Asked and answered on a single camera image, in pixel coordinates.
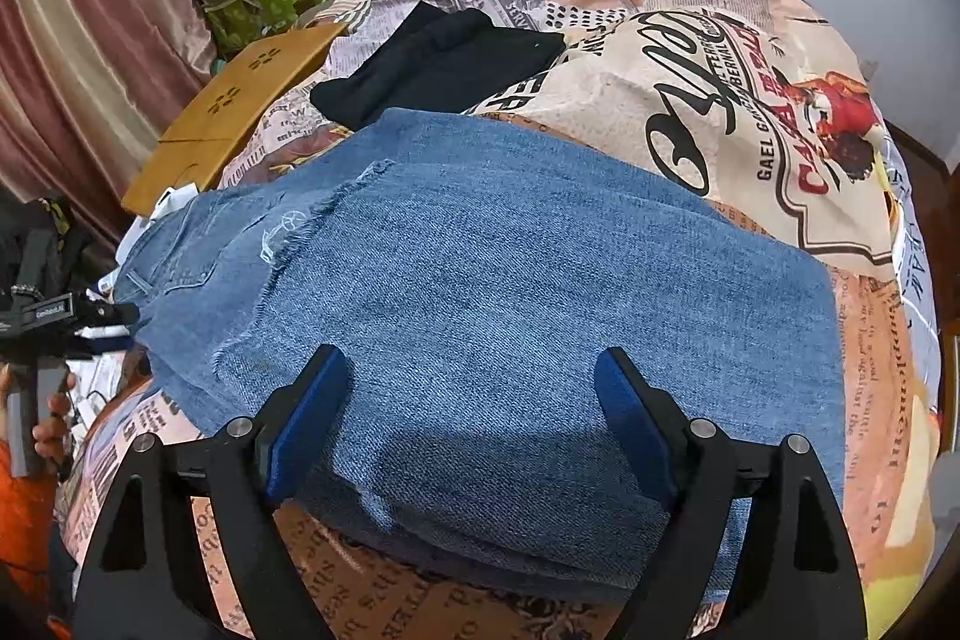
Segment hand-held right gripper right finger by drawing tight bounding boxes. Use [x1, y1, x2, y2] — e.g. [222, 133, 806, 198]
[594, 347, 871, 640]

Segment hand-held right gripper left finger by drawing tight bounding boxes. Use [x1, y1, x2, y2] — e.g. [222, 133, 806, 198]
[71, 344, 353, 640]

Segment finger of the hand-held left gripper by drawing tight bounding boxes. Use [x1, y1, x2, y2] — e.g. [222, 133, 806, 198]
[71, 301, 141, 330]
[73, 328, 134, 360]

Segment blue denim pants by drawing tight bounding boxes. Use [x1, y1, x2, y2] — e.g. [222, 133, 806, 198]
[112, 107, 841, 603]

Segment person's left forearm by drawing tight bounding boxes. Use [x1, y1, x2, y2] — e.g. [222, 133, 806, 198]
[0, 449, 57, 611]

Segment person's left hand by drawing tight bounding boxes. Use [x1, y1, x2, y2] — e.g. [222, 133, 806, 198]
[34, 370, 77, 480]

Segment white cloth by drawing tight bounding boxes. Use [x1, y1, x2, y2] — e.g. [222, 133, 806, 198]
[150, 182, 200, 221]

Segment wooden lap desk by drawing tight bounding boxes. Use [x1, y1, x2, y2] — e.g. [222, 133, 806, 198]
[120, 21, 350, 217]

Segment striped pink curtain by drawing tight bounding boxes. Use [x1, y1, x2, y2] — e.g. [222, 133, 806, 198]
[0, 0, 218, 236]

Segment printed blanket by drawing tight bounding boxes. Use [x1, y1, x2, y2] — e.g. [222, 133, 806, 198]
[56, 0, 942, 640]

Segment black folded garment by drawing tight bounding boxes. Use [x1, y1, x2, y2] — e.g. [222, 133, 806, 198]
[309, 1, 567, 127]

